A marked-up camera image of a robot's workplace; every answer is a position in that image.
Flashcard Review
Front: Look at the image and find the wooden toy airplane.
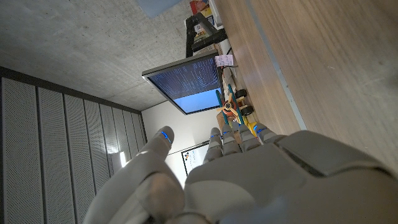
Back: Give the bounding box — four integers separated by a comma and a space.
215, 83, 255, 126

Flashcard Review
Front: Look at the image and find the translucent blue plastic cup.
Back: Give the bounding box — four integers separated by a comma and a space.
136, 0, 183, 19

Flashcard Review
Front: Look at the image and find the flat white box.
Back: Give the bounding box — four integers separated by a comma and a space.
210, 0, 223, 27

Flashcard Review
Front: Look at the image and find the whiteboard with writing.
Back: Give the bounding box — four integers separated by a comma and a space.
181, 141, 210, 177

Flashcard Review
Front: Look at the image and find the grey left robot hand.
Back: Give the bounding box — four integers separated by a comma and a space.
82, 122, 398, 224

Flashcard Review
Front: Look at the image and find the paper note on monitor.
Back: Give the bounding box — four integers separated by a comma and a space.
215, 54, 234, 67

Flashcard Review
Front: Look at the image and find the black computer monitor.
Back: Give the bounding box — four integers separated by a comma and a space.
141, 49, 223, 115

